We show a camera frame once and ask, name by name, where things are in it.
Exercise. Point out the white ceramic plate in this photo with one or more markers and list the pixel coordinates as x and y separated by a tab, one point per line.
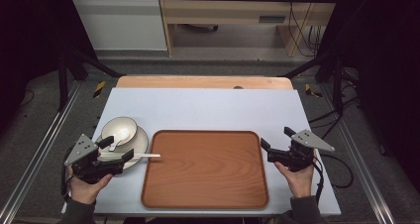
140	144

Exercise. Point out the slim white utensil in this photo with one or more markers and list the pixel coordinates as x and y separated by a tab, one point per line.
148	155

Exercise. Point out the person's left hand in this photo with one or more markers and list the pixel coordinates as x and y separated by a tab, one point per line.
84	191

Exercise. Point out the aluminium floor rail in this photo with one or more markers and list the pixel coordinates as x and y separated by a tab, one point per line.
360	164
39	151

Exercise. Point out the light wooden desk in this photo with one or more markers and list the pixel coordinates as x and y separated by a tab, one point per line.
228	11

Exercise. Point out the white ceramic bowl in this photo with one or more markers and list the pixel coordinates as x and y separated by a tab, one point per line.
120	128

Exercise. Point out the light wooden table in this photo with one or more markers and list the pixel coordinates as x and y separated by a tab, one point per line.
198	82

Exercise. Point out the black curtain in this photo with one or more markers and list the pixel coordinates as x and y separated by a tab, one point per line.
386	68
29	35

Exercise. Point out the brown wooden tray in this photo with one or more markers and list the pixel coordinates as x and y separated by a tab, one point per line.
204	169

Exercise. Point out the white cabinet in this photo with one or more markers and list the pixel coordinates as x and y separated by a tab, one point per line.
122	25

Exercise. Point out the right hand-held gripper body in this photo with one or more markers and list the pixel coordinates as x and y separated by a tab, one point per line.
298	156

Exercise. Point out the white table board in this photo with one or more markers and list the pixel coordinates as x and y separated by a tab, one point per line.
204	108

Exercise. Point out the white ceramic spoon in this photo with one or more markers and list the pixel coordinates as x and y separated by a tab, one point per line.
120	140

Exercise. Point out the yellow black floor tape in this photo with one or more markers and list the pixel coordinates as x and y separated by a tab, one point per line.
312	90
99	89

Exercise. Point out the black metal stand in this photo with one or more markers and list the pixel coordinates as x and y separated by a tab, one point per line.
71	68
330	72

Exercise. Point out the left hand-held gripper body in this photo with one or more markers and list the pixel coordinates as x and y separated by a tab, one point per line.
86	158

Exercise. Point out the person's right hand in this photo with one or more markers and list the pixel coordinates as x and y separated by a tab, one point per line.
300	182

